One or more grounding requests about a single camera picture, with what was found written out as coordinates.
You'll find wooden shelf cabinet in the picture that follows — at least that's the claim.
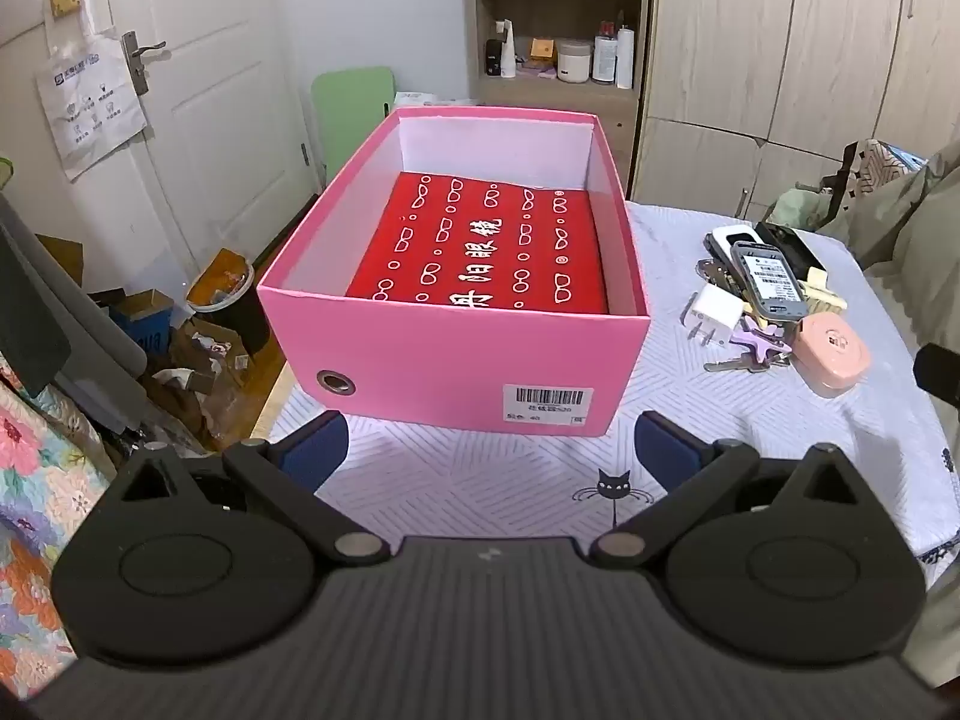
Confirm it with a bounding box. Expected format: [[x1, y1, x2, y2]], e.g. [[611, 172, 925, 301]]
[[463, 0, 657, 200]]

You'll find black flat device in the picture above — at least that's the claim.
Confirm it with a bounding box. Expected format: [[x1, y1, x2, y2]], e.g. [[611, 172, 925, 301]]
[[754, 221, 826, 278]]

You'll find grey-green clothing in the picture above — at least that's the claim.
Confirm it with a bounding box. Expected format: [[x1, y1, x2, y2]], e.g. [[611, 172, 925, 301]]
[[817, 157, 960, 421]]

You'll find purple star hair clip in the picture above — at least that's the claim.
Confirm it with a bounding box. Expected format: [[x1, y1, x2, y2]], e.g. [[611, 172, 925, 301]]
[[735, 315, 792, 361]]

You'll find yellow star hair clip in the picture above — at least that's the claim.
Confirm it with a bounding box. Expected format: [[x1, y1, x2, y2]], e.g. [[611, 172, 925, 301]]
[[795, 268, 848, 314]]

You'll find brown clothing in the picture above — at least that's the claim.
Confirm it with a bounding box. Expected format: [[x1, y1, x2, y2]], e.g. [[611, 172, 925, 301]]
[[142, 371, 218, 451]]

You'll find pink cardboard box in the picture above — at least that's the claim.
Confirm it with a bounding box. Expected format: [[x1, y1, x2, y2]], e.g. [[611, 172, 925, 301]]
[[256, 106, 652, 437]]

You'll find green folding board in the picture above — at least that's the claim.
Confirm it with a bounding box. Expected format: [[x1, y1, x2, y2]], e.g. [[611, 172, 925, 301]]
[[310, 66, 397, 192]]

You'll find white pocket router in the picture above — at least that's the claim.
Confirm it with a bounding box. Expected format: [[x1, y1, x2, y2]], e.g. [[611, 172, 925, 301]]
[[705, 225, 760, 272]]

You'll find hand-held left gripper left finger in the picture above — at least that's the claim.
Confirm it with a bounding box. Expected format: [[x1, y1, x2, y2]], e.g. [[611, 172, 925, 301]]
[[101, 411, 391, 567]]

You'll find white door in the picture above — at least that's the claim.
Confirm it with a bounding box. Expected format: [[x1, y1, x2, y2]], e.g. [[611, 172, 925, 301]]
[[0, 0, 316, 293]]

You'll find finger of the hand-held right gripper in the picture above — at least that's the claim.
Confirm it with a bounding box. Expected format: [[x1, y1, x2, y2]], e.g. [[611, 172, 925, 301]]
[[913, 343, 960, 413]]

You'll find red printed cloth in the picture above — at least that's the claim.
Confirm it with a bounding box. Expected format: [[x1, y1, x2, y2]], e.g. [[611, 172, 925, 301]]
[[346, 171, 608, 314]]

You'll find white printed tote bag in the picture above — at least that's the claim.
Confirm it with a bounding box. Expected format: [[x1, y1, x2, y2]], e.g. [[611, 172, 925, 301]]
[[36, 28, 149, 182]]

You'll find light green cloth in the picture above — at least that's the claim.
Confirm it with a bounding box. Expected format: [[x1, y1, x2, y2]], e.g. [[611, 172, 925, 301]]
[[769, 187, 826, 226]]

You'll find white charger plug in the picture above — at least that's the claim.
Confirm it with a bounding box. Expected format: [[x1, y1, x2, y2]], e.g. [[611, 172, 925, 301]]
[[681, 286, 743, 350]]

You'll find bunch of keys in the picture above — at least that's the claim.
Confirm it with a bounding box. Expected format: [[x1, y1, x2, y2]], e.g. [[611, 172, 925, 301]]
[[696, 255, 794, 377]]

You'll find white jar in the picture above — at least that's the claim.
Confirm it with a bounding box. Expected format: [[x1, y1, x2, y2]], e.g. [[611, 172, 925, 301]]
[[556, 39, 593, 83]]

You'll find grey labelled pocket router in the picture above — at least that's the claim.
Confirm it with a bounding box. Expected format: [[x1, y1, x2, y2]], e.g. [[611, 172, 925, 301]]
[[729, 240, 811, 322]]

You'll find pink rounded square case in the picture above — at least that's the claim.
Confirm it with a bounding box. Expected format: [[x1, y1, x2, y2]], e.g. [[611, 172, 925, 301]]
[[793, 313, 873, 398]]

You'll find open cardboard box with trash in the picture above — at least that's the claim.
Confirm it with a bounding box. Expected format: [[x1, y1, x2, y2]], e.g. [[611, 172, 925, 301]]
[[176, 315, 252, 391]]

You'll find floral blanket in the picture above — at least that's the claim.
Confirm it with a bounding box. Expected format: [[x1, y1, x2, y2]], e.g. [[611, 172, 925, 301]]
[[0, 360, 121, 698]]

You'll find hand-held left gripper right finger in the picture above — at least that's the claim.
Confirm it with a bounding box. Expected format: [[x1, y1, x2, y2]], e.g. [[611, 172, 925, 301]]
[[592, 411, 876, 567]]

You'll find metal door handle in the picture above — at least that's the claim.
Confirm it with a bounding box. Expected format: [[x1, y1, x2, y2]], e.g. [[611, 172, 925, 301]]
[[121, 30, 167, 96]]

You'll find light wooden wardrobe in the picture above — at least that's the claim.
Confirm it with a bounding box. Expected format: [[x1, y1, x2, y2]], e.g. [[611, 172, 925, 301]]
[[630, 0, 960, 218]]

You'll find geometric patterned bag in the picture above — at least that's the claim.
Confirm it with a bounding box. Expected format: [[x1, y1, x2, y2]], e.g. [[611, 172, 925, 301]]
[[840, 139, 931, 196]]

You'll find pack of tissue paper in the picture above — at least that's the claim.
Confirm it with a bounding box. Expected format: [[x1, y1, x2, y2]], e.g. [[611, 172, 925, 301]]
[[394, 90, 477, 110]]

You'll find grey chair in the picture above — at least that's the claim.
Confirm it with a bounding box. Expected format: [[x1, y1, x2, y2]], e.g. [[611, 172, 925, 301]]
[[0, 187, 151, 436]]

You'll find black trash bin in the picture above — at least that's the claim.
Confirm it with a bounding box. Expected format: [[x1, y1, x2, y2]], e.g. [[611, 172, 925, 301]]
[[186, 247, 272, 357]]

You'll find blue cardboard box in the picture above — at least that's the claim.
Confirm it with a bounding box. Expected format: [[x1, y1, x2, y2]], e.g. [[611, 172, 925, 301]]
[[109, 289, 177, 350]]

